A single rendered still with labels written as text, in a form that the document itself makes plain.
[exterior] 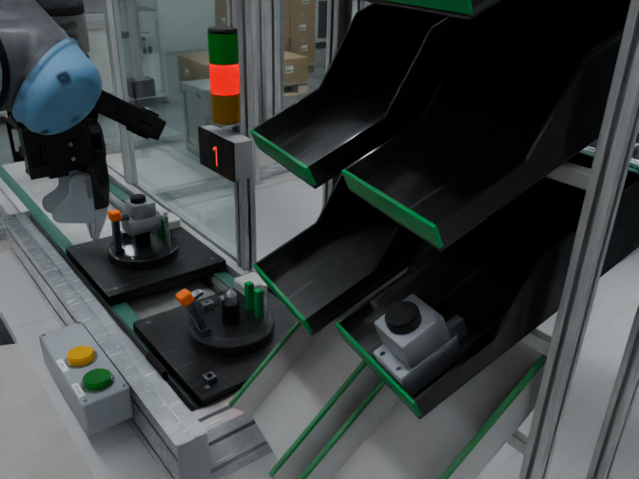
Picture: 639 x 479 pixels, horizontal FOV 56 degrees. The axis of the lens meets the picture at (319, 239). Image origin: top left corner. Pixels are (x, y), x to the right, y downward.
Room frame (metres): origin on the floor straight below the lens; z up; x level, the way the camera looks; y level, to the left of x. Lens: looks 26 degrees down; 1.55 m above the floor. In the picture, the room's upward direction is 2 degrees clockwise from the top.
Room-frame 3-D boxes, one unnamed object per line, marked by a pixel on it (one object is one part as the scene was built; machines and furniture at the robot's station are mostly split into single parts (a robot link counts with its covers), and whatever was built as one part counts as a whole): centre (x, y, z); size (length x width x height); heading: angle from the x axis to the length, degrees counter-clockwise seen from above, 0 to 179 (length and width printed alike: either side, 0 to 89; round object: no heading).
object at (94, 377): (0.70, 0.32, 0.96); 0.04 x 0.04 x 0.02
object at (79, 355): (0.75, 0.36, 0.96); 0.04 x 0.04 x 0.02
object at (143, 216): (1.09, 0.35, 1.06); 0.08 x 0.04 x 0.07; 129
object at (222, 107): (1.04, 0.17, 1.28); 0.05 x 0.05 x 0.05
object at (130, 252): (1.09, 0.35, 0.98); 0.14 x 0.14 x 0.02
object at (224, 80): (1.04, 0.17, 1.33); 0.05 x 0.05 x 0.05
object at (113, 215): (1.06, 0.39, 1.04); 0.04 x 0.02 x 0.08; 129
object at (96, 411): (0.75, 0.36, 0.93); 0.21 x 0.07 x 0.06; 39
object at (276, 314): (0.83, 0.14, 1.01); 0.24 x 0.24 x 0.13; 39
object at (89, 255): (1.09, 0.35, 0.96); 0.24 x 0.24 x 0.02; 39
